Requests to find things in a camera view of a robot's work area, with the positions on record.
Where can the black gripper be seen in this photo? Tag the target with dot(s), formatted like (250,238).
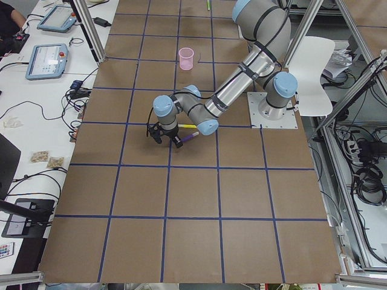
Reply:
(170,132)

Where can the purple marker pen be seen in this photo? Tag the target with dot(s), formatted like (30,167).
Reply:
(190,137)

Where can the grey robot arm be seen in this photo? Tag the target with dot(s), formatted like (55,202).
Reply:
(267,27)

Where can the translucent pink plastic cup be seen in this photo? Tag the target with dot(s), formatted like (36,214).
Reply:
(186,58)

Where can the yellow marker pen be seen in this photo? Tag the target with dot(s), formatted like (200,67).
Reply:
(187,126)

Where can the blue black usb hub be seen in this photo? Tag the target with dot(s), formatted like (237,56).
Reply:
(77,91)

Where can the bag of nuts right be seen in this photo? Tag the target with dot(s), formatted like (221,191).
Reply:
(55,162)

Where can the bag of nuts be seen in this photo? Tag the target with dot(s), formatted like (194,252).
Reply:
(55,162)
(39,156)

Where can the bag of nuts left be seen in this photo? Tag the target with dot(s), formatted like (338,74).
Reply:
(39,156)

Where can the black power adapter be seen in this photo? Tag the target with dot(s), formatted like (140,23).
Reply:
(101,22)

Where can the near blue teach pendant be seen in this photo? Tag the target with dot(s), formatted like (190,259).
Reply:
(47,62)

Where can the blue teach pendant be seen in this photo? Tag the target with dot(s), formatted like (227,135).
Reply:
(60,19)
(47,62)

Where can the white plastic chair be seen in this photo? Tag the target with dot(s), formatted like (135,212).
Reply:
(307,65)

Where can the white crumpled plastic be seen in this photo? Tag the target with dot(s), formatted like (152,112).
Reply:
(12,123)

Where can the black monitor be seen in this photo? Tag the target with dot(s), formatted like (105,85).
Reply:
(10,156)

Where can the far blue teach pendant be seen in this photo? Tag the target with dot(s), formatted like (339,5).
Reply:
(60,19)

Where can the white power strip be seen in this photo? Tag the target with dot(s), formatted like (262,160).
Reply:
(353,152)

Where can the black monitor stand base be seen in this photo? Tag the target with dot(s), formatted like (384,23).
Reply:
(28,218)

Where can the white remote control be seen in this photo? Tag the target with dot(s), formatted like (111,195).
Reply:
(7,250)

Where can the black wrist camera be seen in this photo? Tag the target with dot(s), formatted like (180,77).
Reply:
(155,132)

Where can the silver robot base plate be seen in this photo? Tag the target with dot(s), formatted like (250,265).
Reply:
(265,117)

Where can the aluminium frame post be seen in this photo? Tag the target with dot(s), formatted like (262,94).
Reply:
(89,30)

